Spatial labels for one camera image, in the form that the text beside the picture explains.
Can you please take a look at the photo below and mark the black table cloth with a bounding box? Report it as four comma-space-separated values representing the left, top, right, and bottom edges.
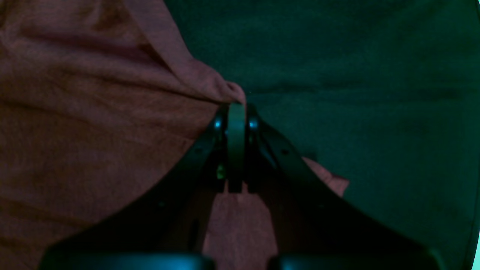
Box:
166, 0, 479, 270

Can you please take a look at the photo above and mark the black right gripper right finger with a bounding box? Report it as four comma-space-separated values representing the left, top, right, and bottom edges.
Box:
228, 103, 444, 270

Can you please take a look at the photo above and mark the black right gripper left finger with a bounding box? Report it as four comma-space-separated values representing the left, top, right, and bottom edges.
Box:
39, 105, 229, 270

